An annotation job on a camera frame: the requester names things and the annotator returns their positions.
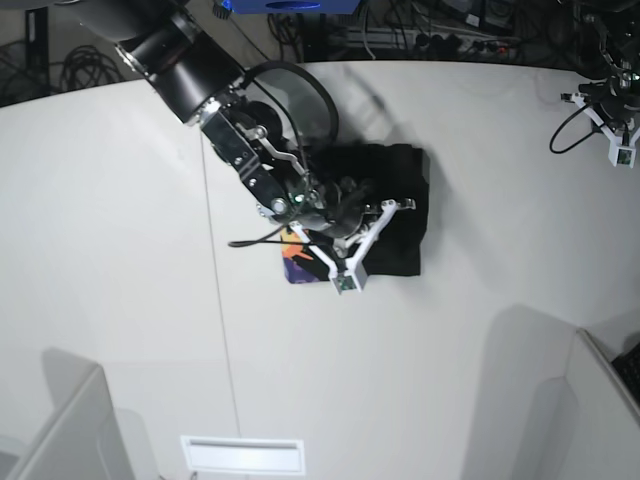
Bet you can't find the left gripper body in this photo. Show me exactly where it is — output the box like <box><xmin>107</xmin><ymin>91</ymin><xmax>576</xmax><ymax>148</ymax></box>
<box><xmin>574</xmin><ymin>14</ymin><xmax>639</xmax><ymax>134</ymax></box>

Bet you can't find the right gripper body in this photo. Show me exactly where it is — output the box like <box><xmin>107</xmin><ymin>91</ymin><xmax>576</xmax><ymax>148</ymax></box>
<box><xmin>254</xmin><ymin>174</ymin><xmax>385</xmax><ymax>255</ymax></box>

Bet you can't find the black T-shirt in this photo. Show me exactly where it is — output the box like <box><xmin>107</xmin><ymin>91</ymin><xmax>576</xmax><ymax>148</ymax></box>
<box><xmin>309</xmin><ymin>143</ymin><xmax>429</xmax><ymax>277</ymax></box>

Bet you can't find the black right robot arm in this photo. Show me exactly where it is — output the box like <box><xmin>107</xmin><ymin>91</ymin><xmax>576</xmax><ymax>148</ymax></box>
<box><xmin>55</xmin><ymin>1</ymin><xmax>389</xmax><ymax>251</ymax></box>

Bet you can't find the white power strip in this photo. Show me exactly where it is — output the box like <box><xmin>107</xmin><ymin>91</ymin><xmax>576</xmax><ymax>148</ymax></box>
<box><xmin>335</xmin><ymin>27</ymin><xmax>520</xmax><ymax>51</ymax></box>

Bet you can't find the blue box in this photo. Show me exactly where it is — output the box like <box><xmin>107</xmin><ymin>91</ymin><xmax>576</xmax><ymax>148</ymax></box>
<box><xmin>219</xmin><ymin>0</ymin><xmax>360</xmax><ymax>15</ymax></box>

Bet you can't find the black keyboard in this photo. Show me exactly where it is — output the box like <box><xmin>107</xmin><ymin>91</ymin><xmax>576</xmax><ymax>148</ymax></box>
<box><xmin>612</xmin><ymin>344</ymin><xmax>640</xmax><ymax>404</ymax></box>

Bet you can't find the white partition right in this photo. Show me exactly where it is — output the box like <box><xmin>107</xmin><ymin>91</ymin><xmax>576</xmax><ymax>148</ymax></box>
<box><xmin>529</xmin><ymin>327</ymin><xmax>640</xmax><ymax>480</ymax></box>

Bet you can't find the white partition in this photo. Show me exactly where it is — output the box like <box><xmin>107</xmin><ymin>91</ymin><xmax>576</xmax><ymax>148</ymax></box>
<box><xmin>529</xmin><ymin>327</ymin><xmax>640</xmax><ymax>480</ymax></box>
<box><xmin>1</xmin><ymin>364</ymin><xmax>135</xmax><ymax>479</ymax></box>

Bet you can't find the white partition left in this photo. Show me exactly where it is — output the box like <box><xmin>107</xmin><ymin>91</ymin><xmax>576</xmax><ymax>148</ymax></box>
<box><xmin>1</xmin><ymin>364</ymin><xmax>135</xmax><ymax>479</ymax></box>

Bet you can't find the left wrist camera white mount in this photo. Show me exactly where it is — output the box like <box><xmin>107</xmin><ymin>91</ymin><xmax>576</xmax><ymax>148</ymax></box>
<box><xmin>549</xmin><ymin>93</ymin><xmax>639</xmax><ymax>168</ymax></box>

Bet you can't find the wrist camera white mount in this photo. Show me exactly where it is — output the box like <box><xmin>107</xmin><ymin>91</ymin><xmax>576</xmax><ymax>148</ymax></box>
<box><xmin>289</xmin><ymin>198</ymin><xmax>416</xmax><ymax>295</ymax></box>
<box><xmin>549</xmin><ymin>93</ymin><xmax>639</xmax><ymax>168</ymax></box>

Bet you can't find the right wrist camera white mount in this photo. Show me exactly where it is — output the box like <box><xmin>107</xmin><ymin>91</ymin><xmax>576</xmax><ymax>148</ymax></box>
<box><xmin>289</xmin><ymin>198</ymin><xmax>416</xmax><ymax>295</ymax></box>

